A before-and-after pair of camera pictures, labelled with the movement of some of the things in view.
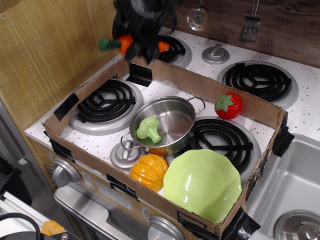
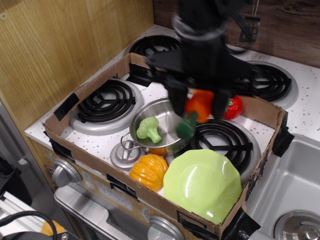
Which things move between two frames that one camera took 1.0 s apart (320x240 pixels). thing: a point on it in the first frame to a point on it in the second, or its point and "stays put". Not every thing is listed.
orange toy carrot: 126,43 to 199,104
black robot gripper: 146,28 to 203,63
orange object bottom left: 51,228 stays put
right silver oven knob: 161,229 stays put
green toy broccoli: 148,128 stays put
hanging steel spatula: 250,27 stays put
